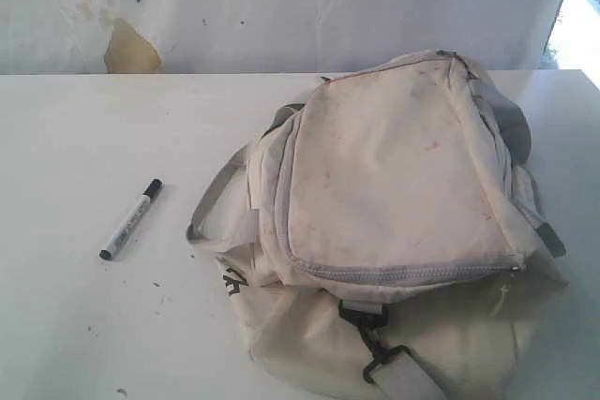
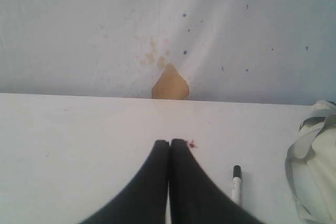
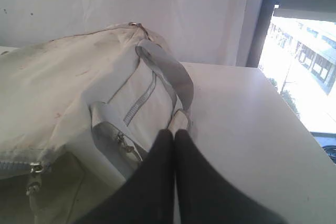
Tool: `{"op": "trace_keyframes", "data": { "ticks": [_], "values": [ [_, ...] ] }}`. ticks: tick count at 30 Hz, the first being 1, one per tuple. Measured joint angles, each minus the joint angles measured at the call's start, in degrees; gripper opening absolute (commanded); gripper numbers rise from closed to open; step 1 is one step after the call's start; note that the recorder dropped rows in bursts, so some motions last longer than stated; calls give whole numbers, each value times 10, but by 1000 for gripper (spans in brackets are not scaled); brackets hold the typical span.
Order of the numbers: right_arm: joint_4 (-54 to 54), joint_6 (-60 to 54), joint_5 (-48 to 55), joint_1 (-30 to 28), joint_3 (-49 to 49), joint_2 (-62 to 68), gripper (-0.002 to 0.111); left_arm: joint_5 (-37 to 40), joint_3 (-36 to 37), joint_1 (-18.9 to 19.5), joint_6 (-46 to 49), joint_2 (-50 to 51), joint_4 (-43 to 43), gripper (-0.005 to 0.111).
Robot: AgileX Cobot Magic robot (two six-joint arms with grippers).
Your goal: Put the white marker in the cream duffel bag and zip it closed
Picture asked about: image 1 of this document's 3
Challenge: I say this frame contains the black and white marker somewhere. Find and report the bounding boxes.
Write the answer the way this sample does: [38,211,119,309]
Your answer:
[98,178,163,260]

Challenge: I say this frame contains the white fabric backpack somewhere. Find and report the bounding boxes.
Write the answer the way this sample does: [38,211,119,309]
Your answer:
[187,51,566,399]

